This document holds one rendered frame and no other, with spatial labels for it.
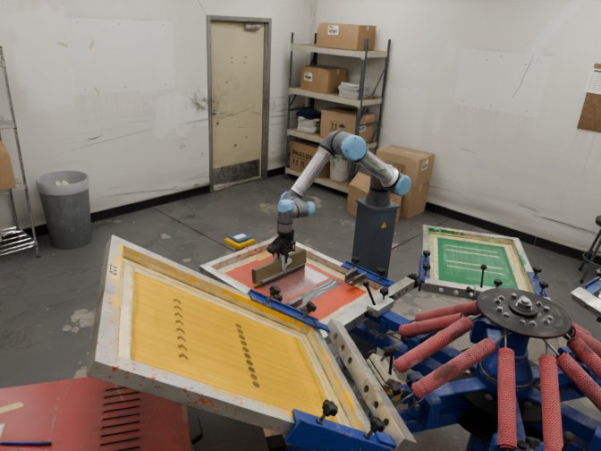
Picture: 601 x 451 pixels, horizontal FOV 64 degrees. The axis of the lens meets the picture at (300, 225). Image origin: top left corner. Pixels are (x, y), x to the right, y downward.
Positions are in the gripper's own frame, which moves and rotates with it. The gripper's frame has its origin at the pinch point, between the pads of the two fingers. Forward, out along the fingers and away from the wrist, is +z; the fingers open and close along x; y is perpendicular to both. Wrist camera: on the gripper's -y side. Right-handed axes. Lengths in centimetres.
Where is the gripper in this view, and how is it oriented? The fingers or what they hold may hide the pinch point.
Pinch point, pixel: (279, 268)
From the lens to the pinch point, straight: 247.2
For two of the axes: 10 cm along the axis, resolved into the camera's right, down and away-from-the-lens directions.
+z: -0.7, 9.3, 3.7
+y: 6.8, -2.3, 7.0
